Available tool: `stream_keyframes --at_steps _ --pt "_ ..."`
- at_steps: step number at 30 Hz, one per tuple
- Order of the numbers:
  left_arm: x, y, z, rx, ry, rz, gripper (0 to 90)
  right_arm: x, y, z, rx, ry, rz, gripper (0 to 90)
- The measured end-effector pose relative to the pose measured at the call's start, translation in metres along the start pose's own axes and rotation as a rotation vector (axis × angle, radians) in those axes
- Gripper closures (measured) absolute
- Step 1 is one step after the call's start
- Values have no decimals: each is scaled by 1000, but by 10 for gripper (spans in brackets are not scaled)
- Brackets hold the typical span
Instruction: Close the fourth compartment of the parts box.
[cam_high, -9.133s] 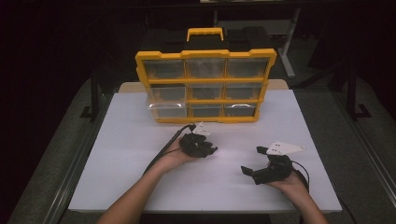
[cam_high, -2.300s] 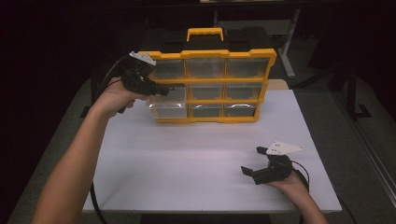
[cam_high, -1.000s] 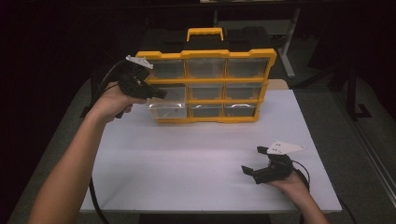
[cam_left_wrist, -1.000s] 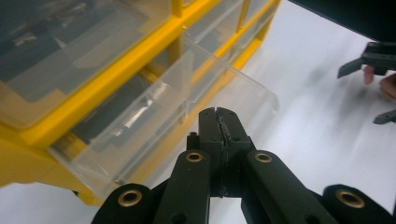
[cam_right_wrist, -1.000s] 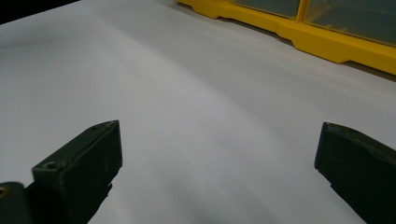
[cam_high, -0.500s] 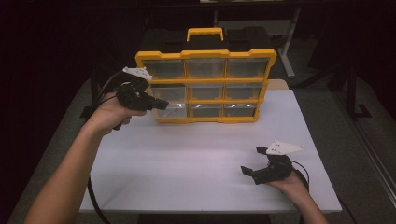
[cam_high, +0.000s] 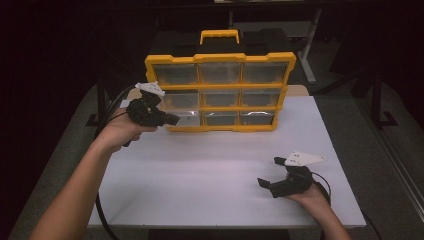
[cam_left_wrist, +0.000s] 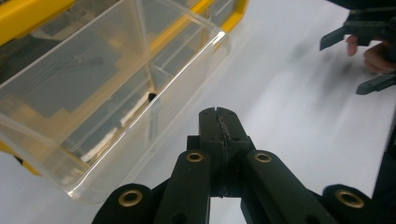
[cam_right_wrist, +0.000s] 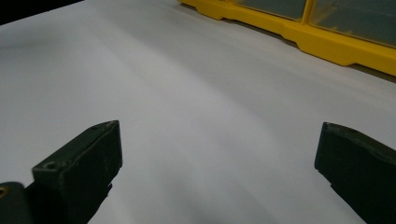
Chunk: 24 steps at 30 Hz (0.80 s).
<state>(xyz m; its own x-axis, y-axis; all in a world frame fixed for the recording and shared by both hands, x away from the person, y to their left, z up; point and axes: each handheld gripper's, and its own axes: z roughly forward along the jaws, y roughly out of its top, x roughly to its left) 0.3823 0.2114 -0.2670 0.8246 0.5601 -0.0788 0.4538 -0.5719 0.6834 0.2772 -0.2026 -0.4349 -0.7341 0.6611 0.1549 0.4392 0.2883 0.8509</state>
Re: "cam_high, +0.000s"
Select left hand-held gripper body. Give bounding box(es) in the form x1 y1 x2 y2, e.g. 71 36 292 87
125 81 168 128

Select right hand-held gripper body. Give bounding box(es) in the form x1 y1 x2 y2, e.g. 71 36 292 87
269 151 327 198

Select clear plastic drawer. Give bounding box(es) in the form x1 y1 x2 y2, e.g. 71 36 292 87
172 109 203 128

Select yellow black organizer case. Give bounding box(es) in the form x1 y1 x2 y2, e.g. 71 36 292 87
144 28 298 133

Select person's right hand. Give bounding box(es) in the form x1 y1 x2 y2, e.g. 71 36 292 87
286 182 331 217

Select person's left hand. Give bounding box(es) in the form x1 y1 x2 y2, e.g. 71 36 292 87
96 113 158 154

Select black metal stand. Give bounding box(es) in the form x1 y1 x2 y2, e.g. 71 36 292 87
85 74 108 131
370 69 399 130

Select set of clear drawers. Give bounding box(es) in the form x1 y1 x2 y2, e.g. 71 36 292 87
153 62 290 127

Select right hand-held gripper black cable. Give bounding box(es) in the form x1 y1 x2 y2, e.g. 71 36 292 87
311 171 332 206

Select white metal desk frame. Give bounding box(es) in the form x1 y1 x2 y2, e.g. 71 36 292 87
229 9 324 85

